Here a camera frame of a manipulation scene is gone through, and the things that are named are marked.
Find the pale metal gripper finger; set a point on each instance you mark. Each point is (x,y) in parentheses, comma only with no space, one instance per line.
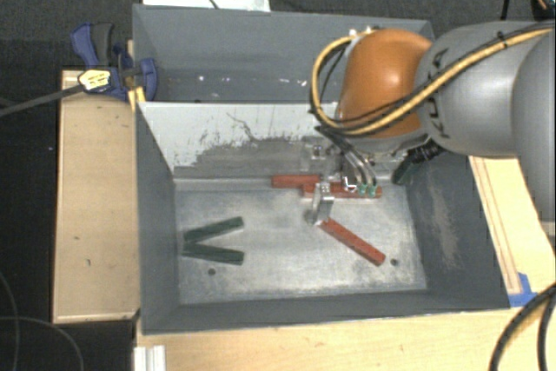
(321,204)
(317,152)

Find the red-brown flat block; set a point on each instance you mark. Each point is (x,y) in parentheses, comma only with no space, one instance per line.
(341,191)
(354,242)
(295,180)

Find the grey metal bin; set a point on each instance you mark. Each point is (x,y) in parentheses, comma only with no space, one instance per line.
(269,239)

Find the dark green flat block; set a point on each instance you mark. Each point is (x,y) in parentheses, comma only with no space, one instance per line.
(213,254)
(213,229)

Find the pale wood board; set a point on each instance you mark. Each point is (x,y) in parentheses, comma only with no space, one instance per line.
(95,208)

